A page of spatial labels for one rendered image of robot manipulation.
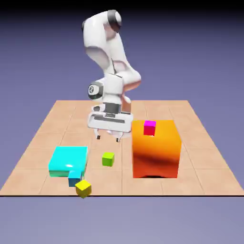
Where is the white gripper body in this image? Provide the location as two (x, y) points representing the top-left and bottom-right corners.
(87, 112), (133, 133)

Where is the small green cube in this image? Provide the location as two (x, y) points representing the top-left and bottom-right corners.
(101, 152), (115, 167)

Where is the small magenta cube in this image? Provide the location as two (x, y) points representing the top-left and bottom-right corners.
(143, 120), (157, 136)

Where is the small blue cube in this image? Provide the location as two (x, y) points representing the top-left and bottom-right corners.
(68, 170), (82, 187)

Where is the small yellow cube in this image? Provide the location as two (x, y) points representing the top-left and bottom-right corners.
(75, 179), (92, 199)

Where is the large orange box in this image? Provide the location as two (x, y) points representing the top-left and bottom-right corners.
(131, 119), (182, 179)

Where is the large cyan box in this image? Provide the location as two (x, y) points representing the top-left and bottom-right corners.
(48, 146), (89, 178)

